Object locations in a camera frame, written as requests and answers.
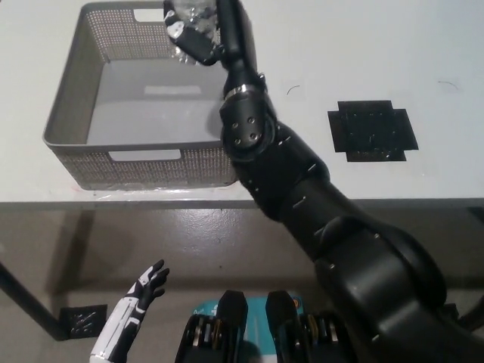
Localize black tape patch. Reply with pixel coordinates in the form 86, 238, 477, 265
327, 100, 420, 163

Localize clear plastic water bottle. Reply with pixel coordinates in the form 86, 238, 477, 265
163, 0, 225, 68

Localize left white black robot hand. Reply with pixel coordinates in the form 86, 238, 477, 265
89, 259, 171, 363

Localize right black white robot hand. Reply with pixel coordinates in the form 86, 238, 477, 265
165, 0, 262, 92

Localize grey perforated plastic basket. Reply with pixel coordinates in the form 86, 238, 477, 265
42, 1, 244, 191

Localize black metal table leg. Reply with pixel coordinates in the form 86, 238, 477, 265
0, 260, 64, 341
458, 300, 484, 336

